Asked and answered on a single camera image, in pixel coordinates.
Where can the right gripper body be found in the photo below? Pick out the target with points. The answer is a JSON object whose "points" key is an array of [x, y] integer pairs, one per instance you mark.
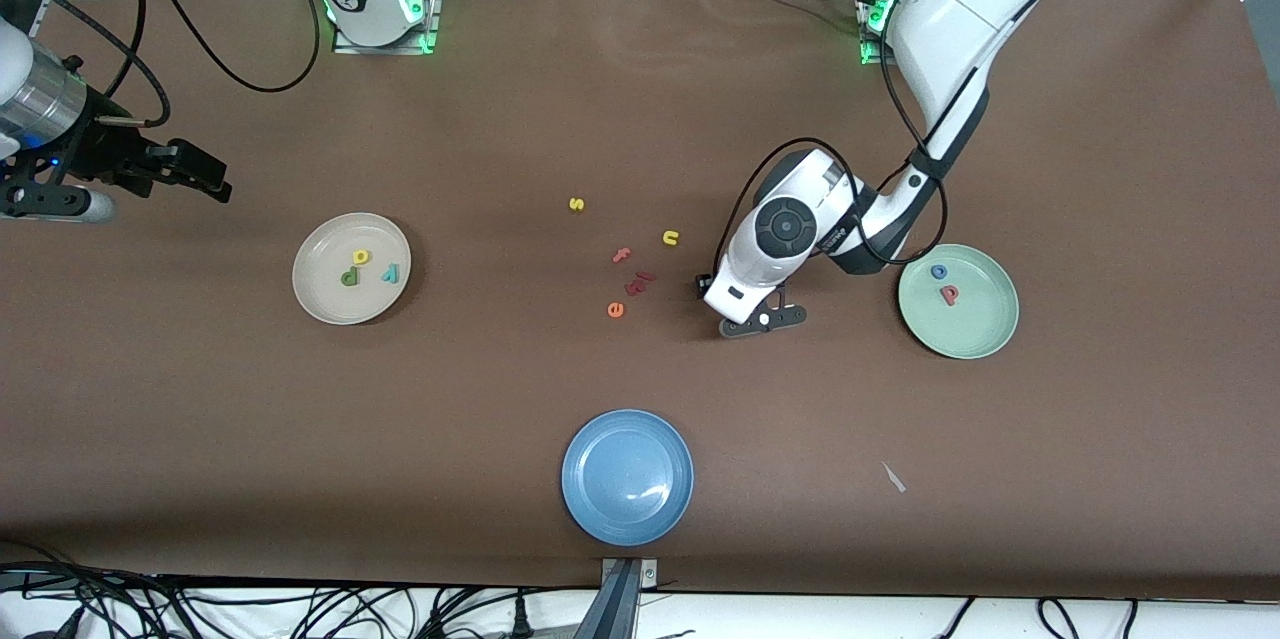
{"points": [[103, 147]]}

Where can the teal letter y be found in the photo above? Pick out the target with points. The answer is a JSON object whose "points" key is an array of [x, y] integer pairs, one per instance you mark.
{"points": [[391, 271]]}

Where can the coral letter p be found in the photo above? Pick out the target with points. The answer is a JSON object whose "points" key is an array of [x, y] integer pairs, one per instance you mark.
{"points": [[950, 294]]}

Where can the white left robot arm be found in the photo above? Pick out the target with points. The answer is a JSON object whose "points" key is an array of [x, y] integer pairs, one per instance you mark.
{"points": [[960, 9]]}

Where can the dark red letter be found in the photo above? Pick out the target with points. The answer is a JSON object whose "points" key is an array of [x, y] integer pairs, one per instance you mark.
{"points": [[639, 283]]}

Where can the beige round plate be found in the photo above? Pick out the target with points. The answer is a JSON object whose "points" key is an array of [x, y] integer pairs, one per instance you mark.
{"points": [[351, 268]]}

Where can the blue round plate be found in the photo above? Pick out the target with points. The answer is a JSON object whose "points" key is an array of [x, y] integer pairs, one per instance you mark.
{"points": [[627, 477]]}

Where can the brown table cover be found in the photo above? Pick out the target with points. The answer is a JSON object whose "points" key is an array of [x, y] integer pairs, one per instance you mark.
{"points": [[600, 99]]}

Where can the pale green round plate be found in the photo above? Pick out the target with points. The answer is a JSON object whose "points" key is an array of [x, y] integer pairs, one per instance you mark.
{"points": [[958, 319]]}

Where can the small white paper scrap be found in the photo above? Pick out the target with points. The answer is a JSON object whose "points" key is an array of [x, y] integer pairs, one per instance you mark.
{"points": [[893, 477]]}

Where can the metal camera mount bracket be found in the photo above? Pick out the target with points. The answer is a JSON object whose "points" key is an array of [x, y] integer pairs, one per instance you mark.
{"points": [[625, 594]]}

